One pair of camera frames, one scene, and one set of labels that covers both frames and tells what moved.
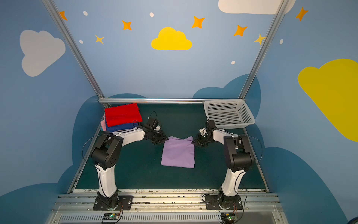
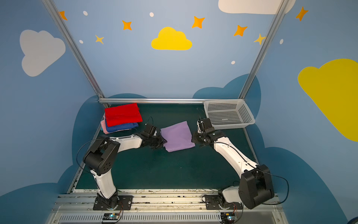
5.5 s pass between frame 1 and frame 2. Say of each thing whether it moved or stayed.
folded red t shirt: stayed
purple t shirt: moved
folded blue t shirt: stayed
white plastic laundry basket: stayed
